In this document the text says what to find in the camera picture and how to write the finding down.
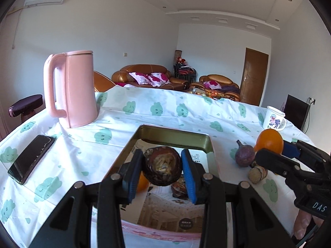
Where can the brown halved passion fruit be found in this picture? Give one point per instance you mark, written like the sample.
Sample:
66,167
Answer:
161,166

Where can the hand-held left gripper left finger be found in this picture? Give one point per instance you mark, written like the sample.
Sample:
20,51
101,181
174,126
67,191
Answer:
131,183

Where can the pink electric kettle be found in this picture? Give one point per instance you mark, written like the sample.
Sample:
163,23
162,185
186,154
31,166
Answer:
77,90

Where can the white cloud print tablecloth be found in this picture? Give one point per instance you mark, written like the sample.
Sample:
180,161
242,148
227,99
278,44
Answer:
160,108

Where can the black smartphone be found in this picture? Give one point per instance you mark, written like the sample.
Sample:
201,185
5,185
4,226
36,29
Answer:
31,155

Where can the purple passion fruit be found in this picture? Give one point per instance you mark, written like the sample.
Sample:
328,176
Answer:
244,156

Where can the brown leather chair back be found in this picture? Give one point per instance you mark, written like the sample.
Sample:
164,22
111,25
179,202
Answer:
102,82

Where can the brown leather sofa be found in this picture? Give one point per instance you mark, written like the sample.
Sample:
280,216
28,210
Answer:
147,76

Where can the small orange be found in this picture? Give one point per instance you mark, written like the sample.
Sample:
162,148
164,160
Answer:
142,184

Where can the gold metal tin box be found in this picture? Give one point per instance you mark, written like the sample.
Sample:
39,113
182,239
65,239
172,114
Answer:
165,137

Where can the person's right hand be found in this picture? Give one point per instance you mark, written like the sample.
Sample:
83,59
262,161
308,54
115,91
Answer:
303,224

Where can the brown wooden door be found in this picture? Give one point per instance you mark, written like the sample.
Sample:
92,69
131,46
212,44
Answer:
253,76

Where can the pink floral pillow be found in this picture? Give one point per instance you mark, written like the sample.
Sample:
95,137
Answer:
160,78
141,78
211,84

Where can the large orange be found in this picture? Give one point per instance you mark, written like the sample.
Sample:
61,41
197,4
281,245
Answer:
269,139

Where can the black monitor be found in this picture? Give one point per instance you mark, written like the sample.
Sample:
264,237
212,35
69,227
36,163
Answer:
296,111

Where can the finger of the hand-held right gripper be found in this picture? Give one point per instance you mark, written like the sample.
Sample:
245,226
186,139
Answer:
291,149
274,161

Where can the white cartoon print mug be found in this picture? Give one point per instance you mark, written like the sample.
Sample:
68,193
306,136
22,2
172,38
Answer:
274,120

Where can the purple covered stool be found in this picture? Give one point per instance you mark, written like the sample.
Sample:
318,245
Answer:
24,106

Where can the brown leather armchair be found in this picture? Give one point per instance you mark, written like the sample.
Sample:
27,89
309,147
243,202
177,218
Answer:
219,86

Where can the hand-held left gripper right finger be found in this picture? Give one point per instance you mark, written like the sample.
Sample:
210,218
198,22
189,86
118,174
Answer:
190,179

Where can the brown wrinkled passion fruit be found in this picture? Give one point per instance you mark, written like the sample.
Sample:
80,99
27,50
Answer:
179,190

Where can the stacked dark chairs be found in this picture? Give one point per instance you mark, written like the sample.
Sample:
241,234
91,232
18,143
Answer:
184,71

